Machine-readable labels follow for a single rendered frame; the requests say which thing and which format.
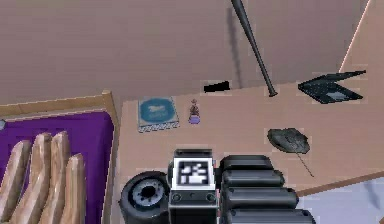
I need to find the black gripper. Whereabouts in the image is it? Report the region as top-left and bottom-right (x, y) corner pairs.
(118, 170), (172, 224)

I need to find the blue and grey book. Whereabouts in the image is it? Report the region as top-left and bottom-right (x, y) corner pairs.
(137, 96), (181, 134)

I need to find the tan wooden table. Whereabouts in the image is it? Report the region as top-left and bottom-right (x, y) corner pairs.
(113, 71), (384, 224)

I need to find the black flat rectangular device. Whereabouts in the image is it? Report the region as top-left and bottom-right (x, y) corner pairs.
(203, 80), (231, 94)

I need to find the dark grey tennis racket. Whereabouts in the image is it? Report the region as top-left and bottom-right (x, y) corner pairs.
(266, 127), (315, 178)

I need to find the black baseball bat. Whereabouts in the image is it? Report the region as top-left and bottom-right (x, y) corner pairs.
(230, 0), (279, 98)

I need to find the black laptop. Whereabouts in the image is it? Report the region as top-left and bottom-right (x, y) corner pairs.
(297, 69), (367, 105)

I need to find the purple bed with wooden frame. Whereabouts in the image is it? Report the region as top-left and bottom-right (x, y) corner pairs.
(0, 89), (121, 224)

